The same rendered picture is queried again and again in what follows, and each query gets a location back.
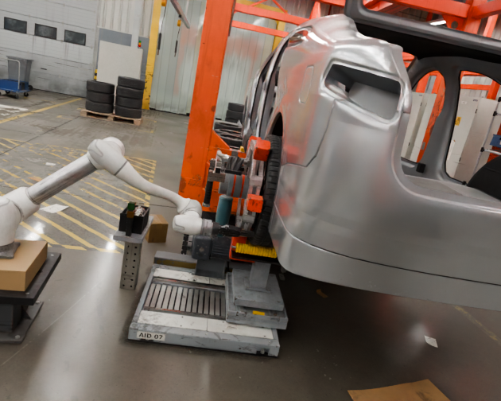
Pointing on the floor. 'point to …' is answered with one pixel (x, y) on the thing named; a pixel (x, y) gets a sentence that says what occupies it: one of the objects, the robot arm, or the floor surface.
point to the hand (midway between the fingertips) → (247, 233)
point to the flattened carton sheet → (401, 393)
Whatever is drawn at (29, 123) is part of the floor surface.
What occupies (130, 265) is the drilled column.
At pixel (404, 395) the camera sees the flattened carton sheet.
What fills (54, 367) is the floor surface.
